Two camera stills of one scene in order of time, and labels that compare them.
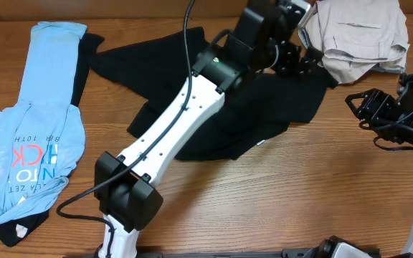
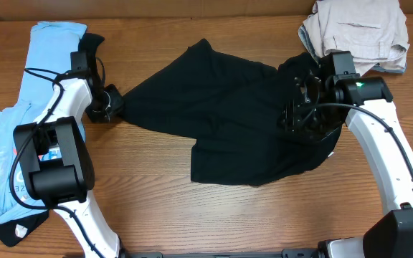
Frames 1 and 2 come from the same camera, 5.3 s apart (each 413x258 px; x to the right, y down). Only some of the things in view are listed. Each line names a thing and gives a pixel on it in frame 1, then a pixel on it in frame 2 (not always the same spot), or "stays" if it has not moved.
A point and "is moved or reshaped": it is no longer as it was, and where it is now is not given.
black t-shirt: x=155 y=69 is moved or reshaped
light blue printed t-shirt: x=33 y=147 stays
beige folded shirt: x=355 y=36 stays
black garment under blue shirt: x=8 y=233 stays
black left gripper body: x=300 y=59 to x=107 y=104
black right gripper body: x=377 y=106 to x=300 y=112
